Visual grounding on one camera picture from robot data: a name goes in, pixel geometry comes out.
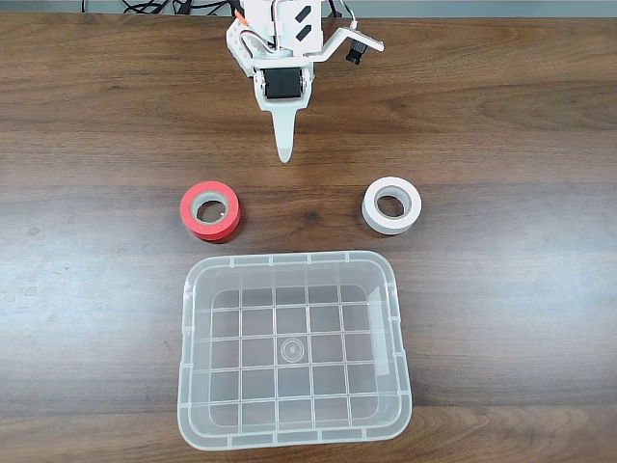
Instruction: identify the red tape roll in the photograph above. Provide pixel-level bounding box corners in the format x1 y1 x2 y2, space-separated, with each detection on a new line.
179 180 242 244

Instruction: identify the clear plastic box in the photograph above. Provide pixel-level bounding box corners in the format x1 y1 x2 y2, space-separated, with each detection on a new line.
175 249 415 451

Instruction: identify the white tape roll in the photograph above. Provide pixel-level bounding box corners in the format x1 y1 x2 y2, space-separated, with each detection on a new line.
361 177 423 237

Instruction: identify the black camera on white bracket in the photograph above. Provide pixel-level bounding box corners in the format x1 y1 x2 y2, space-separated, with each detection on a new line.
308 26 386 68

